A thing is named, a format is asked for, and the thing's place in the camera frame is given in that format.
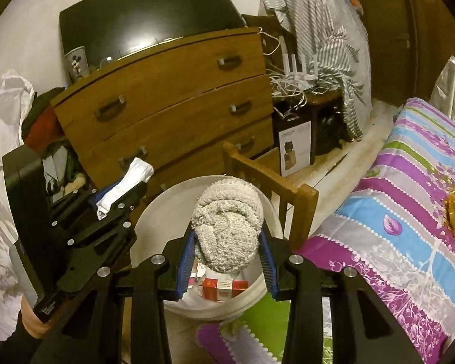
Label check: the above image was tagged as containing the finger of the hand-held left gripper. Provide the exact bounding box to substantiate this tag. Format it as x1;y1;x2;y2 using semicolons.
49;182;148;234
57;203;138;294

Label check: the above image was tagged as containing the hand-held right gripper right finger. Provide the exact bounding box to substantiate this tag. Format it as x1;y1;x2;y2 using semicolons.
258;228;425;364

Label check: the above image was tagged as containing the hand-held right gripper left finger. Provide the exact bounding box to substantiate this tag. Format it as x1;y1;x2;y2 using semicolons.
30;231;198;364

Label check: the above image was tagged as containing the red carton box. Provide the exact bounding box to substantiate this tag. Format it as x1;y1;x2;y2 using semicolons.
197;278;251;302

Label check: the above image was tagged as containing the white plastic bucket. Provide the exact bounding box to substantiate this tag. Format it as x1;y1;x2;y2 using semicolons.
131;175;285;317

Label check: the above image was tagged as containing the grey knitted cloth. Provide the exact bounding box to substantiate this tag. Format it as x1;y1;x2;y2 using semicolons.
191;177;264;274

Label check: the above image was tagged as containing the person's left forearm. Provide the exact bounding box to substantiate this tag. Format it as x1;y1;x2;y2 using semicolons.
8;296;61;364

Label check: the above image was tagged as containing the white plastic bag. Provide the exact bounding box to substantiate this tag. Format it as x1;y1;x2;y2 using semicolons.
0;70;36;342

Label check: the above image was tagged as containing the red cloth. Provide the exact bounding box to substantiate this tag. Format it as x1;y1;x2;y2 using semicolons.
25;110;63;148

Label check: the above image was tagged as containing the light wooden chair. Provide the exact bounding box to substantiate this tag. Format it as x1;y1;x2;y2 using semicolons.
222;141;320;251

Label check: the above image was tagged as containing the wooden dresser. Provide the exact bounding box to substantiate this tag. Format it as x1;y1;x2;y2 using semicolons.
50;27;275;198

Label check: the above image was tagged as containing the black and white carton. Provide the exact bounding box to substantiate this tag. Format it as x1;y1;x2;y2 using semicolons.
273;116;313;178

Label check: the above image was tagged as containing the cartoon print cup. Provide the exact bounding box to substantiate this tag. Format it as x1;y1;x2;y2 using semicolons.
64;46;91;82

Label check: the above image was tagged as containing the striped floral bed sheet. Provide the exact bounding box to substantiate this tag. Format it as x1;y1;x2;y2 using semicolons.
195;98;455;364

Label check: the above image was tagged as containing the dark wooden stool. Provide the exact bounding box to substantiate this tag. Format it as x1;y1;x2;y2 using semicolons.
273;83;345;165

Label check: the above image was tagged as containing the black flat television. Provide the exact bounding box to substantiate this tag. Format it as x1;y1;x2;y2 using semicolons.
59;0;247;72

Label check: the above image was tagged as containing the white router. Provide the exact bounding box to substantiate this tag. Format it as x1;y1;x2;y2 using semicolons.
282;54;321;84

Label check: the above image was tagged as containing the dark wooden chair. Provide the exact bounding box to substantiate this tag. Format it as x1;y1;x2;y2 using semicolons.
242;13;287;69

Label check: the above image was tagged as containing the grey striped shirt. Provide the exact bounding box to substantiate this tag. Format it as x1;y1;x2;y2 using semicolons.
260;0;372;141

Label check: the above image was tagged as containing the white plastic cover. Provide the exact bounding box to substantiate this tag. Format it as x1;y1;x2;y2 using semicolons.
429;56;455;122

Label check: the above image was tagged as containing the dark wooden wardrobe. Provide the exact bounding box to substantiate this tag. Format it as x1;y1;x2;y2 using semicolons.
339;0;455;107

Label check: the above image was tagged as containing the tangle of white cables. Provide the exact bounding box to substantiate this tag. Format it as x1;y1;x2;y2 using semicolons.
258;26;327;122

